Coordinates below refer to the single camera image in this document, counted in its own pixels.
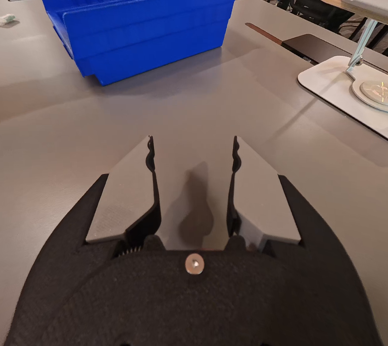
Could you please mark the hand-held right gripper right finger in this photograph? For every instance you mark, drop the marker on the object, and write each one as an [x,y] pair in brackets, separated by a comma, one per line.
[263,200]

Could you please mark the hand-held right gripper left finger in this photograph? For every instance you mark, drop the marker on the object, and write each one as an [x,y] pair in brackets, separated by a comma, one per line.
[124,200]

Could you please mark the blue plastic bin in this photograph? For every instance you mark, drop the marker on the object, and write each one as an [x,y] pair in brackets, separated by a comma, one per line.
[145,33]

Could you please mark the dark brown desk flap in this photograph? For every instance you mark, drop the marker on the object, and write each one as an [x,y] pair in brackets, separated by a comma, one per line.
[312,47]

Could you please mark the small white scrap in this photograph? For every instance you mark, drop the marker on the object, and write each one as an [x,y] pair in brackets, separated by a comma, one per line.
[6,20]

